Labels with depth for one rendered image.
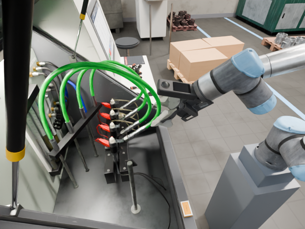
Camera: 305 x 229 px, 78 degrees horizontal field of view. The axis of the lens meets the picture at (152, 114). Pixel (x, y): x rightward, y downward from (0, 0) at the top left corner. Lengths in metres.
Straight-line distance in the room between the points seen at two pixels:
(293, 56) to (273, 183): 0.62
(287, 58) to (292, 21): 5.58
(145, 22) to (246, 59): 4.34
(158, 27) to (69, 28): 4.06
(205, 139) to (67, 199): 1.68
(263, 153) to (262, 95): 0.49
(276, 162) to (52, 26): 1.10
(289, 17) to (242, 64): 5.67
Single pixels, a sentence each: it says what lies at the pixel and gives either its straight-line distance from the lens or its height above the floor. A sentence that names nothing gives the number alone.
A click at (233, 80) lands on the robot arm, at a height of 1.40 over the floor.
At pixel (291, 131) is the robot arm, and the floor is 1.12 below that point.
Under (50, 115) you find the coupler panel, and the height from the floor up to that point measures 1.11.
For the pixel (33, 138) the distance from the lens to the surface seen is 0.79.
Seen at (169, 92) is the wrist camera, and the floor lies 1.35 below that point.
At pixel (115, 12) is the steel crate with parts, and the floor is 0.51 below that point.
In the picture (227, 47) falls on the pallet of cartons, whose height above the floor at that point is 0.44.
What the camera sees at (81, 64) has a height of 1.42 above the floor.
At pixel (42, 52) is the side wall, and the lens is 0.91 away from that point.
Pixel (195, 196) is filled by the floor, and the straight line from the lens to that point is 1.86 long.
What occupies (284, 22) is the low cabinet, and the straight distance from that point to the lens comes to 6.13.
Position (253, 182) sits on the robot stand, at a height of 0.80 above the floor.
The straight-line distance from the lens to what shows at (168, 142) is 0.92.
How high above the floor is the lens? 1.64
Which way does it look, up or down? 41 degrees down
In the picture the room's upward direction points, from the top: straight up
